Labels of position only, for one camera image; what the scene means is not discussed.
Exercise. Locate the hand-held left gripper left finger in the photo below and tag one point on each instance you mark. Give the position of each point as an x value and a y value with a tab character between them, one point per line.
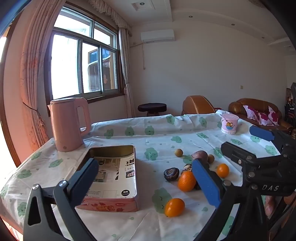
85	178

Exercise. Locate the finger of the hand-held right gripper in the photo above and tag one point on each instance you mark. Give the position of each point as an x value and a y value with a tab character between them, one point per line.
233	151
261	134

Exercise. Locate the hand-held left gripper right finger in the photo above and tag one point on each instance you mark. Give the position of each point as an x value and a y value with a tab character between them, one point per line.
207	183

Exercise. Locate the orange mandarin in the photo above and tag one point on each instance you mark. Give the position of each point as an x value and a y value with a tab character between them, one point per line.
186	181

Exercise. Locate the small orange kumquat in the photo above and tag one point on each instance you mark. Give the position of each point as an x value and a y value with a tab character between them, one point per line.
174	207
223	170

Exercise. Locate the purple passion fruit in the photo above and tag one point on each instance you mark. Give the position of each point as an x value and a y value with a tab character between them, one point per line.
199	154

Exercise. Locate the dark water chestnut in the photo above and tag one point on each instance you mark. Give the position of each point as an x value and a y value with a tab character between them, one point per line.
171	173

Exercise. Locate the small brown longan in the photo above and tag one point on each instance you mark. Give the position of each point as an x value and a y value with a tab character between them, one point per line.
210	159
178	152

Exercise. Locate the pink tin box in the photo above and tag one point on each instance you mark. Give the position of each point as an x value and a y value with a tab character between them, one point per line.
129	199

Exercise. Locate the floral pink pillow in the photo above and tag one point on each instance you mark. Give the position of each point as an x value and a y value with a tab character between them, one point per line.
263	118
251	111
274	114

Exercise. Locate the pink cartoon cup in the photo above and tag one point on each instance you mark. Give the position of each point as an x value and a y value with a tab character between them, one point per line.
229	125

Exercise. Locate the brown leather sofa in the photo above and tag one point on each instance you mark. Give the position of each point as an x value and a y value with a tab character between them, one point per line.
238	106

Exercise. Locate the pink electric kettle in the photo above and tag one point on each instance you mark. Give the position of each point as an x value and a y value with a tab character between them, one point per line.
67	125

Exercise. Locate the white green-print tablecloth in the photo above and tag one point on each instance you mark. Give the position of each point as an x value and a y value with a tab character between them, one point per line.
138	139

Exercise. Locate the dark round stool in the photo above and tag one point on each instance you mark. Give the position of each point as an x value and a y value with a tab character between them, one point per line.
152	107

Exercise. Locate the pale tied curtain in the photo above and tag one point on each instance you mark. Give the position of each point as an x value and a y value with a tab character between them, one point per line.
126	69

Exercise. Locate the pink patterned curtain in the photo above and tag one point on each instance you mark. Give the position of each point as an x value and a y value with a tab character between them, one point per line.
34	69

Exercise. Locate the sliding glass window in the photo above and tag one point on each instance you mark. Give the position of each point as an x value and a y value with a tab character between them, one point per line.
76	58

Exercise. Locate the white air conditioner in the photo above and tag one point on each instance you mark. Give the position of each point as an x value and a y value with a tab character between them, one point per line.
157	36

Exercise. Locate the frilled curtain valance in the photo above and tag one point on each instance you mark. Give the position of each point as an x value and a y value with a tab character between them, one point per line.
115	16

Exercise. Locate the ceiling vent panel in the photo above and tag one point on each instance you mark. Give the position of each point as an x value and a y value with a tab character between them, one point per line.
141	4

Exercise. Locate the wooden door frame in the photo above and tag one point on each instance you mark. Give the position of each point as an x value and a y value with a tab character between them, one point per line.
7	115

